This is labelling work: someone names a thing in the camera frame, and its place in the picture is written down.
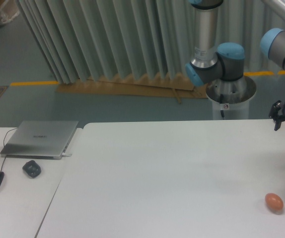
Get silver closed laptop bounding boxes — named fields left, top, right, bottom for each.
left=0, top=120, right=78, bottom=159

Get pale green pleated curtain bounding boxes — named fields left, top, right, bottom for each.
left=17, top=0, right=222, bottom=84

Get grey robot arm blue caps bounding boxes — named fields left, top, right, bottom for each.
left=185, top=0, right=285, bottom=130

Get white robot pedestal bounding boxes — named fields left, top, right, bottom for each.
left=206, top=76, right=257, bottom=120

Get white usb plug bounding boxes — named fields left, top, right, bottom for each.
left=61, top=153, right=72, bottom=158

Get brown egg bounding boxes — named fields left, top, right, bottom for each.
left=265, top=193, right=284, bottom=211

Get black mouse cable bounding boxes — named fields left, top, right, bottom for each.
left=0, top=125, right=17, bottom=173

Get small black controller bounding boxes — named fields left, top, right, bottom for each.
left=22, top=160, right=42, bottom=179

